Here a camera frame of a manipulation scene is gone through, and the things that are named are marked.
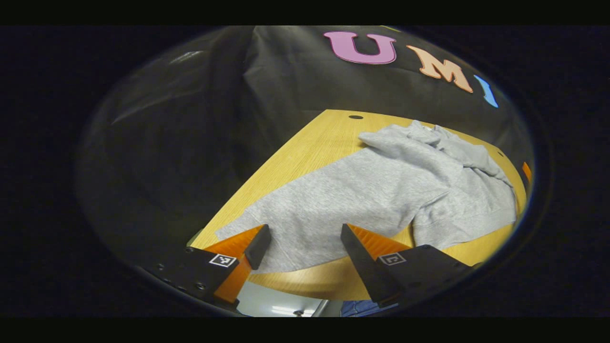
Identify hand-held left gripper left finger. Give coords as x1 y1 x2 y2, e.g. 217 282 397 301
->
142 224 272 305

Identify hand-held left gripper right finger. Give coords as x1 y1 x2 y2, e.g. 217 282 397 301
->
340 222 478 308

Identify grey sweatshirt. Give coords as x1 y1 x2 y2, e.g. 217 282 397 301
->
214 120 519 273

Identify person's blue jeans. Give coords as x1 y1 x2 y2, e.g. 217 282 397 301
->
340 300 400 317

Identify black backdrop cloth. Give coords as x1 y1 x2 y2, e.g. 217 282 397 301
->
76 26 530 267

